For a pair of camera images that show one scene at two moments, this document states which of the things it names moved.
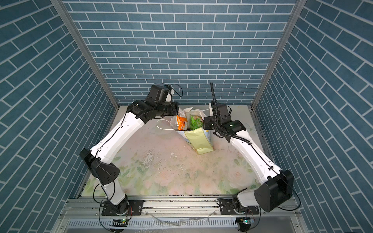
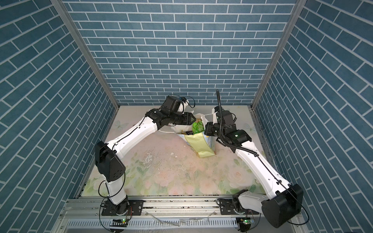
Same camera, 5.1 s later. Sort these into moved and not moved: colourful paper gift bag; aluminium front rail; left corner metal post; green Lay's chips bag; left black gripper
Moved: green Lay's chips bag; left black gripper; colourful paper gift bag
Not moved: aluminium front rail; left corner metal post
